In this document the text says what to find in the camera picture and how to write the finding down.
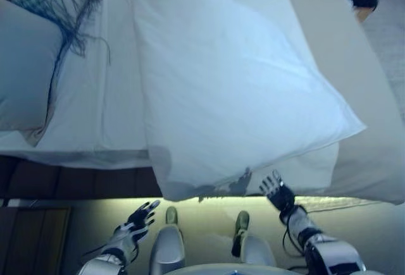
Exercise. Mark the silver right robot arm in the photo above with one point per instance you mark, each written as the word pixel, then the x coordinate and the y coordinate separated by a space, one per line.
pixel 329 249

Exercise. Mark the white fringed blanket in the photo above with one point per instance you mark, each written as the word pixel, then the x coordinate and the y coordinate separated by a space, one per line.
pixel 303 167

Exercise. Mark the silver right robot leg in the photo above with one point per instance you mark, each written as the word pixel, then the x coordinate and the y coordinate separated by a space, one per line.
pixel 256 249

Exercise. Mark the white bed sheet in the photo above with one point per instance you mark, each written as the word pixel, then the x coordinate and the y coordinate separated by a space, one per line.
pixel 120 98

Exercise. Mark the dark wooden nightstand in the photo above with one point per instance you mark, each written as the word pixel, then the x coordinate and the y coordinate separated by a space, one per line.
pixel 31 243

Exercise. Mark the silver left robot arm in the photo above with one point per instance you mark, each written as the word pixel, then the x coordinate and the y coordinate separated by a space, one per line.
pixel 123 243

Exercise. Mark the large beige pillow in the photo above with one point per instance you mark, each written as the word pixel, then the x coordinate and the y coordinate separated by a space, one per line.
pixel 25 82

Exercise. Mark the silver left robot leg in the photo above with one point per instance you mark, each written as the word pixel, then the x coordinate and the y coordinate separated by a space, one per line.
pixel 167 243

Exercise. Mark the brown bed frame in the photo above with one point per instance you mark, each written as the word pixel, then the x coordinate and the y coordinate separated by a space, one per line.
pixel 79 183

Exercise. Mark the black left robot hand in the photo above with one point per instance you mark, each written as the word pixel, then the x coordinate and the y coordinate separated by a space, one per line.
pixel 142 218

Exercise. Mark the white duvet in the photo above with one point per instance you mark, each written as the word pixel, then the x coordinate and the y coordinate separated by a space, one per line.
pixel 221 82

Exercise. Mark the silver robot leg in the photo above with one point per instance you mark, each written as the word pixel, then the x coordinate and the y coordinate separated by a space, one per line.
pixel 256 249
pixel 167 243

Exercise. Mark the beige bed runner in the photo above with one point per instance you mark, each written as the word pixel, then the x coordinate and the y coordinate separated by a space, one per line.
pixel 364 82

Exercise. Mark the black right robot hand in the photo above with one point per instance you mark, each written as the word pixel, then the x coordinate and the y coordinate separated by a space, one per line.
pixel 281 197

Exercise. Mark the grey fringed knit cushion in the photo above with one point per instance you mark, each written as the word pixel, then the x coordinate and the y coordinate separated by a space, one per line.
pixel 41 0

